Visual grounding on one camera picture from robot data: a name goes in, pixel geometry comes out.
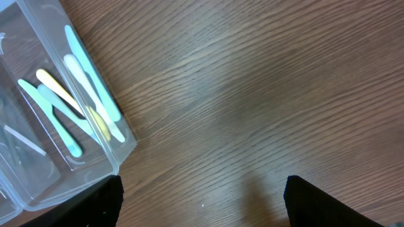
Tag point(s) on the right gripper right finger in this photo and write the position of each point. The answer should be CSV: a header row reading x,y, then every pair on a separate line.
x,y
309,206

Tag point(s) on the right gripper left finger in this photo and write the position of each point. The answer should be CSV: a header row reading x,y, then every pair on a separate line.
x,y
96,206

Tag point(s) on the yellow plastic knife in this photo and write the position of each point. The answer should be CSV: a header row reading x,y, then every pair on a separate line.
x,y
45,78

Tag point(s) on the pale blue knife bottom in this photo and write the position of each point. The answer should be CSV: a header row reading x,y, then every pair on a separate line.
x,y
50,96

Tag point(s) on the light blue knife top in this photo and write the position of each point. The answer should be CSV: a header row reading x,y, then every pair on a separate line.
x,y
47,108

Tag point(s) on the white plastic knife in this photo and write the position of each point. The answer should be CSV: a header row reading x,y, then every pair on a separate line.
x,y
80,53

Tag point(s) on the cream plastic knife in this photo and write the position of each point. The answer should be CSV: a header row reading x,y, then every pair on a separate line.
x,y
77,71

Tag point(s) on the left clear plastic container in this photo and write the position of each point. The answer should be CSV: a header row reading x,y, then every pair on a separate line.
x,y
27,170

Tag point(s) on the clear plastic container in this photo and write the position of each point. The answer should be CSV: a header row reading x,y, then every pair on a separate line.
x,y
27,170
32,38

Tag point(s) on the right clear plastic container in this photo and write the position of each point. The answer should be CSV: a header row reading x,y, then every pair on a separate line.
x,y
32,38

